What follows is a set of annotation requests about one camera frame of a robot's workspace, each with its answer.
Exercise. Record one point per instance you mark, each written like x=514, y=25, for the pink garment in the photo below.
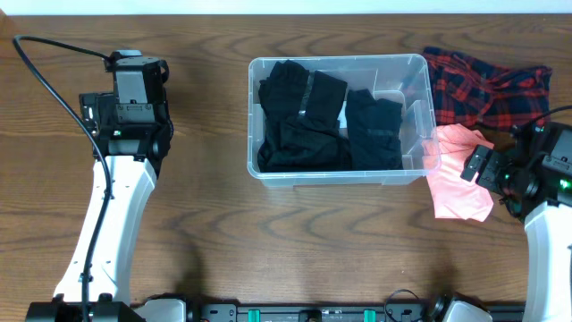
x=453, y=197

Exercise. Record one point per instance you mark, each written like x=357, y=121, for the red plaid flannel shirt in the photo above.
x=471, y=92

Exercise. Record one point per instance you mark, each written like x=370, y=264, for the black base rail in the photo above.
x=231, y=312

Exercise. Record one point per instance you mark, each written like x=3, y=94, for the clear plastic storage container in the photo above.
x=402, y=78

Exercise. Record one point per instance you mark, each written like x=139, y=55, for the black trousers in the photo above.
x=294, y=144

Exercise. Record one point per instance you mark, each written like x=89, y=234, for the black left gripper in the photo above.
x=89, y=112

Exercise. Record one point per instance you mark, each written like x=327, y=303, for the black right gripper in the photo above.
x=488, y=177

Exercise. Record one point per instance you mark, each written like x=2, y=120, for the dark navy garment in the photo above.
x=373, y=130

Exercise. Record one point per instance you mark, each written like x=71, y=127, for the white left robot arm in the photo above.
x=96, y=284

